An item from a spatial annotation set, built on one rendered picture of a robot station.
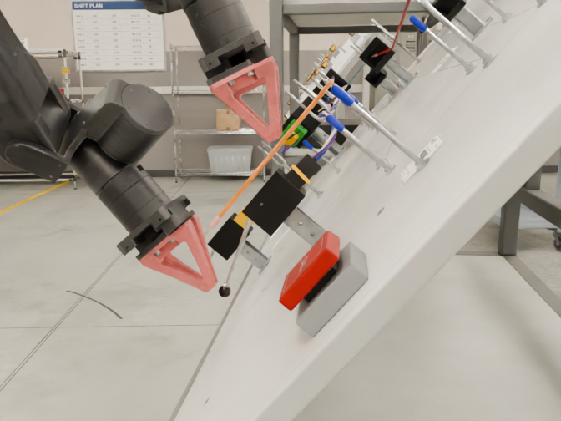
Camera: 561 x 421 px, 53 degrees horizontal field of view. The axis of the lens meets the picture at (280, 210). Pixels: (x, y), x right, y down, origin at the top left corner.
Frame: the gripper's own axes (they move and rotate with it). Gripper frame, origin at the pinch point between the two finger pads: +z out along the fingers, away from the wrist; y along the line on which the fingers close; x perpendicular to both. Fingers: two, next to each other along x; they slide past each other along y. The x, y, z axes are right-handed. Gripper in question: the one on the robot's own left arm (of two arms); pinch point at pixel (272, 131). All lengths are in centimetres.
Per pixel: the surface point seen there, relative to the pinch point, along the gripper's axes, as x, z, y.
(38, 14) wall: 262, -274, 727
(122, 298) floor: 141, 52, 263
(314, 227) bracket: 0.3, 10.9, -1.4
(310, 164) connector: -2.2, 4.6, -1.5
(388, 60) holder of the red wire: -22, -2, 50
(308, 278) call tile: 0.5, 9.4, -24.1
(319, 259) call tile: -0.7, 8.5, -24.2
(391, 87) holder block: -23, 3, 63
